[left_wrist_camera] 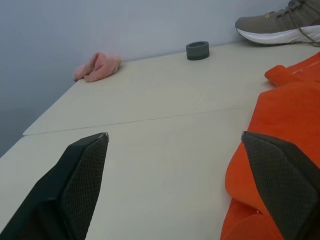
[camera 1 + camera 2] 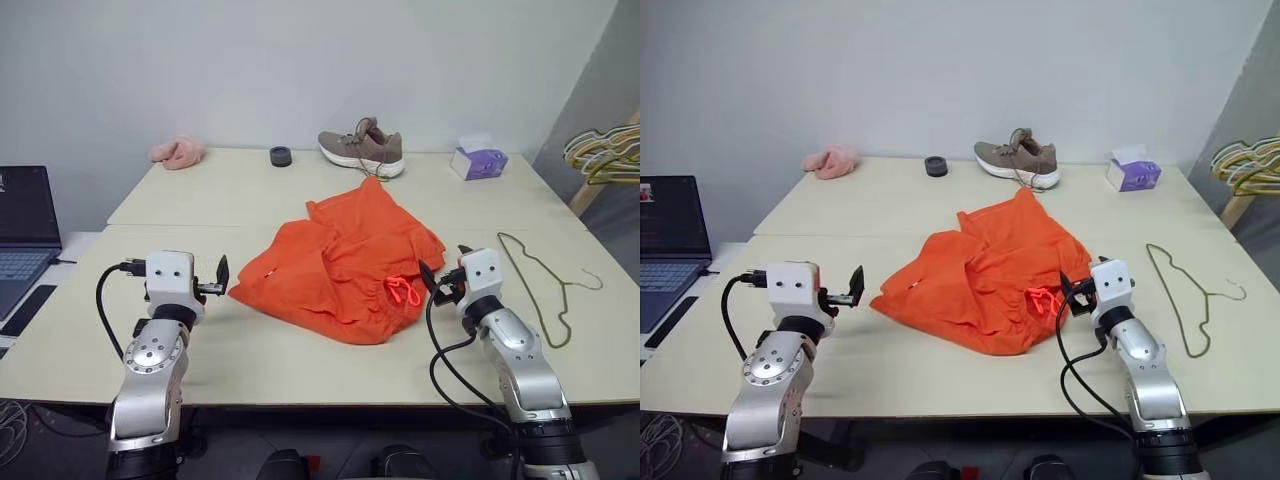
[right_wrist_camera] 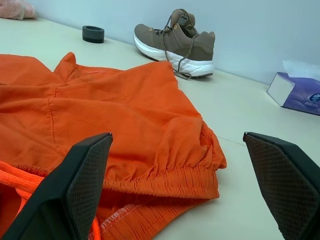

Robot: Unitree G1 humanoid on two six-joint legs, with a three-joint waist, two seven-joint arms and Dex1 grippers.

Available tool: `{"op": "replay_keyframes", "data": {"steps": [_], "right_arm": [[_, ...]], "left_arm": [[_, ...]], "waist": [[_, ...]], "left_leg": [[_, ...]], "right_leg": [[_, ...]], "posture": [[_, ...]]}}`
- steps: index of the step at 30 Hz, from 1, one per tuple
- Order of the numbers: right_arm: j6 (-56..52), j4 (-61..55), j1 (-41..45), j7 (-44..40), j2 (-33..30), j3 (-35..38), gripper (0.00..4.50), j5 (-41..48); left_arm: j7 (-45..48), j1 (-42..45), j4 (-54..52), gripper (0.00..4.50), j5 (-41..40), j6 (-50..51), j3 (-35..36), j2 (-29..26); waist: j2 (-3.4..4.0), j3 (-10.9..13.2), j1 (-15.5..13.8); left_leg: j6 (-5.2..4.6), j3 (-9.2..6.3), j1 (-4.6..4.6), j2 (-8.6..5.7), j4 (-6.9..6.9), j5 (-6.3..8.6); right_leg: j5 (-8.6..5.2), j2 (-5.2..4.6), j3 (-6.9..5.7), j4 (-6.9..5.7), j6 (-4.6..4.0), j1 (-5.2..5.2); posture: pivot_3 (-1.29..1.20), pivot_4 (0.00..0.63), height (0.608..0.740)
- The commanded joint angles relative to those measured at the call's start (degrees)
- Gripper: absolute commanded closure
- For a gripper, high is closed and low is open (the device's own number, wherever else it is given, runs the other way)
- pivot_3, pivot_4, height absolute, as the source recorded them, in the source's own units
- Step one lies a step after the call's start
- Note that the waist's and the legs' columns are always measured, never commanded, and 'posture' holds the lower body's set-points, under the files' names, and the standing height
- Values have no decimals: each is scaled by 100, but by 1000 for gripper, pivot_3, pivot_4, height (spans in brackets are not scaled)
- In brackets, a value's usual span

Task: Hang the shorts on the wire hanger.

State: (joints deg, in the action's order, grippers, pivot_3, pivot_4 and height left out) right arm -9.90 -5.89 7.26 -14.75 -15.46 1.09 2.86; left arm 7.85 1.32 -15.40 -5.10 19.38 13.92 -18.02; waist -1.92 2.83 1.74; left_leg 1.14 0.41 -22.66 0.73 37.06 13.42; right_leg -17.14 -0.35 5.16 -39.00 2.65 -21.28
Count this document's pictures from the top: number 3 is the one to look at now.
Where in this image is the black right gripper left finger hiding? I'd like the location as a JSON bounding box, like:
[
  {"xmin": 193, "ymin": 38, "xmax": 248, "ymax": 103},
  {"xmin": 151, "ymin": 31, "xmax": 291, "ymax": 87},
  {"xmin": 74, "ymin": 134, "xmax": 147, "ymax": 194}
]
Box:
[{"xmin": 0, "ymin": 132, "xmax": 114, "ymax": 240}]

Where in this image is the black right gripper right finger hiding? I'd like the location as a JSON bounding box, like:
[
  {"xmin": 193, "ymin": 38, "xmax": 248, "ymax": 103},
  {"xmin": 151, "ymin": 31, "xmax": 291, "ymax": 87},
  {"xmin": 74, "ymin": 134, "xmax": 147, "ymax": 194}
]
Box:
[{"xmin": 243, "ymin": 131, "xmax": 320, "ymax": 240}]

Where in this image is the orange garment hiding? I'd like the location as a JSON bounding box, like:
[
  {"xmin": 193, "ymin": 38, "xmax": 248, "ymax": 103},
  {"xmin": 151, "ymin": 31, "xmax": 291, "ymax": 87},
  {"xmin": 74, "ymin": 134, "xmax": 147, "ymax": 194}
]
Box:
[{"xmin": 0, "ymin": 51, "xmax": 228, "ymax": 240}]

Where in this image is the purple tissue box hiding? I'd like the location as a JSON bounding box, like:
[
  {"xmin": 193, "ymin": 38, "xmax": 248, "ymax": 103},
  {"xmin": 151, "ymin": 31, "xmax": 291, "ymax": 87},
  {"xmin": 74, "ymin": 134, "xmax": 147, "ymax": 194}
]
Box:
[{"xmin": 266, "ymin": 59, "xmax": 320, "ymax": 116}]

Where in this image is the brown sneaker with white sole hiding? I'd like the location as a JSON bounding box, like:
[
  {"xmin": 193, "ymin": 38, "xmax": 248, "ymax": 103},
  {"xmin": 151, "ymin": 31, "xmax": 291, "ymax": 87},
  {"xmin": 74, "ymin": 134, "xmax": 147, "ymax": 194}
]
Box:
[{"xmin": 133, "ymin": 8, "xmax": 216, "ymax": 80}]

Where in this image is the pink fluffy cloth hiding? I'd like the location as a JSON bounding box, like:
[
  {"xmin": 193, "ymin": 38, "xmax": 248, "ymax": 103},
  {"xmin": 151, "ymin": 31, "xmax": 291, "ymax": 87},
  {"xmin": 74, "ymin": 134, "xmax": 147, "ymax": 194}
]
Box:
[{"xmin": 0, "ymin": 0, "xmax": 37, "ymax": 20}]

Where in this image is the black round ring holder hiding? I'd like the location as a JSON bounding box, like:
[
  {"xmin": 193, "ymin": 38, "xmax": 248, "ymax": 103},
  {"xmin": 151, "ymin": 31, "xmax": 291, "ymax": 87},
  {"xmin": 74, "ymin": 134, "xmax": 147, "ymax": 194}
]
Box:
[{"xmin": 82, "ymin": 24, "xmax": 105, "ymax": 44}]

